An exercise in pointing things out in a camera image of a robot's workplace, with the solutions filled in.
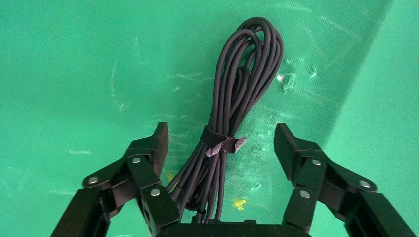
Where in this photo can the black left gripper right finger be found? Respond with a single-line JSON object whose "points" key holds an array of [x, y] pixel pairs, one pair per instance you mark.
{"points": [[294, 153]]}

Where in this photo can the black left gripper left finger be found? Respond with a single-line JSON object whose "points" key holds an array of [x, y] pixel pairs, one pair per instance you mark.
{"points": [[154, 153]]}

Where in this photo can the green table cloth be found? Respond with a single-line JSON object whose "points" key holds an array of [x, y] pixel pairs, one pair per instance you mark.
{"points": [[65, 65]]}

